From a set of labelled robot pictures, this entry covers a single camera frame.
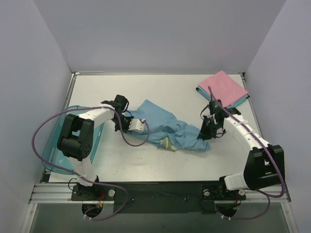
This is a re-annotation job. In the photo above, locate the light blue t shirt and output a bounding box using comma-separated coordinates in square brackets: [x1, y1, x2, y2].
[125, 100, 210, 152]

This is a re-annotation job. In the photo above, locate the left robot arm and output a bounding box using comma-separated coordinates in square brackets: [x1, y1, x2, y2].
[57, 105, 133, 200]

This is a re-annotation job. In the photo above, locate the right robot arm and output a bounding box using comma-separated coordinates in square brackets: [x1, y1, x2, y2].
[197, 100, 285, 199]

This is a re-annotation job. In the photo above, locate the folded teal t shirt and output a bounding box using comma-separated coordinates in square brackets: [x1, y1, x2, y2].
[196, 86, 250, 108]

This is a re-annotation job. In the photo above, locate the folded pink t shirt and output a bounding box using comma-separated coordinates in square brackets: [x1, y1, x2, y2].
[198, 71, 248, 107]

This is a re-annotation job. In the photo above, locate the teal plastic bin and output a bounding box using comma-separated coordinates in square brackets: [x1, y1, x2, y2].
[42, 105, 104, 170]

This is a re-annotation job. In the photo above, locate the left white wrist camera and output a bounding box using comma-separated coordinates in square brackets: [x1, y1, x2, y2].
[128, 118, 146, 133]

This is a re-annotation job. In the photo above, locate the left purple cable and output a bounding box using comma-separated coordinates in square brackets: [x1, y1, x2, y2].
[33, 108, 150, 221]

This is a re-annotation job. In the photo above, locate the purple cable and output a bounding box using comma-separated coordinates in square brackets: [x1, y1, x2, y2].
[208, 86, 285, 220]
[33, 108, 150, 221]

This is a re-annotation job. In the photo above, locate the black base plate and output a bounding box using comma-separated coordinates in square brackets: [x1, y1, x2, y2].
[71, 181, 246, 214]

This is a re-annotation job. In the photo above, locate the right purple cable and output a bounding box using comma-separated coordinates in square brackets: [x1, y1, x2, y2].
[208, 86, 285, 220]

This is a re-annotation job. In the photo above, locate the aluminium frame rail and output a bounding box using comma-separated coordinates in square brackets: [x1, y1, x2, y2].
[29, 183, 291, 204]

